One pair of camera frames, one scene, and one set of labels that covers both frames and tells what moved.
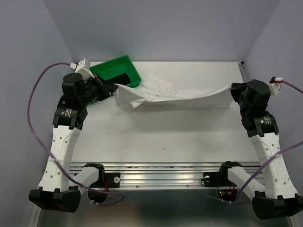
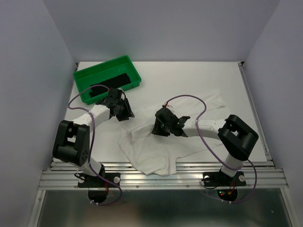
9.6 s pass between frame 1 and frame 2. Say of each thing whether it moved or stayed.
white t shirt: moved
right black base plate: stayed
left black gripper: moved
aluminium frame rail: stayed
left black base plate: stayed
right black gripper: moved
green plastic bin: stayed
